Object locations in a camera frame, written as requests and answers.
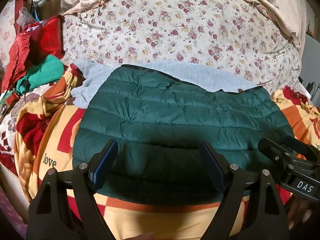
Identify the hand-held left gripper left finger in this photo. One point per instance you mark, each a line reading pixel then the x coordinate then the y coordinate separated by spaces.
pixel 105 165

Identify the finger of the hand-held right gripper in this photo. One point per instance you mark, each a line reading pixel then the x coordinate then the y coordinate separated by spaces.
pixel 272 147
pixel 297 145

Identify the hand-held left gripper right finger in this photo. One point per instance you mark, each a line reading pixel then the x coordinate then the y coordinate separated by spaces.
pixel 212 165

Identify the green puffer jacket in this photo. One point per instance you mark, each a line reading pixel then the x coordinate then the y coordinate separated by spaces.
pixel 162 120

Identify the person's right hand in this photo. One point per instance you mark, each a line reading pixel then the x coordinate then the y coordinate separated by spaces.
pixel 301 212

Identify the black power adapter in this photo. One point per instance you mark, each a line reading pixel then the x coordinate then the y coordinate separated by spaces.
pixel 311 87

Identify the orange patterned blanket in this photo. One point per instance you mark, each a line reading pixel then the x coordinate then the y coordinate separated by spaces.
pixel 155 220

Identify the light blue fleece cloth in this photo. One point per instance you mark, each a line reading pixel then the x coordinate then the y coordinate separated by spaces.
pixel 200 76

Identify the red flowered white blanket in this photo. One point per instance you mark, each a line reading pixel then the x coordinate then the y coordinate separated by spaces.
pixel 10 132

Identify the person's pink patterned clothing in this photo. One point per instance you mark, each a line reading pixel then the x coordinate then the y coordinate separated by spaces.
pixel 12 217

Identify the turquoise garment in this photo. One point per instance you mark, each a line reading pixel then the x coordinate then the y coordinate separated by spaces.
pixel 47 70

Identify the beige fringed blanket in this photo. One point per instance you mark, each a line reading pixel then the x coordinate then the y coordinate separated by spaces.
pixel 282 12

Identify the red garment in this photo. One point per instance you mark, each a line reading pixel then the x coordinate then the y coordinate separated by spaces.
pixel 47 37

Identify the floral quilt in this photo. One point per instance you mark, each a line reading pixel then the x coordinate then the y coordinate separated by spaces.
pixel 175 30

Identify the pink floral cloth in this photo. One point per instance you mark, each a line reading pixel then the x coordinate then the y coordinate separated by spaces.
pixel 7 35

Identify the clear plastic bag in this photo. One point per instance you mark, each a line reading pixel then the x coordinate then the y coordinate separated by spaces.
pixel 25 17

